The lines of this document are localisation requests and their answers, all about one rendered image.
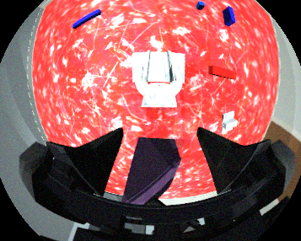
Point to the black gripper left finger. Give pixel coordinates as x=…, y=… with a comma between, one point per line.
x=93, y=160

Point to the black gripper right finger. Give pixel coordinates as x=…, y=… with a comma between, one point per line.
x=225, y=158

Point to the red flat bar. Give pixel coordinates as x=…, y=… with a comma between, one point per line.
x=221, y=72

